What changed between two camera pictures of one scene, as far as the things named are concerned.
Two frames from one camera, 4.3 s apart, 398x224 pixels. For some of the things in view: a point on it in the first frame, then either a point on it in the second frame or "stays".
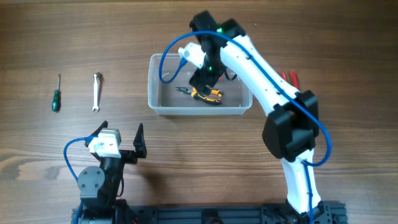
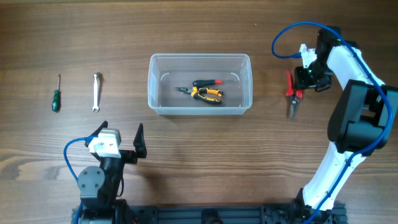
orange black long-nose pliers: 214,96 stays
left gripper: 131,156 stays
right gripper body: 211,71 -> 316,75
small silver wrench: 96,107 stays
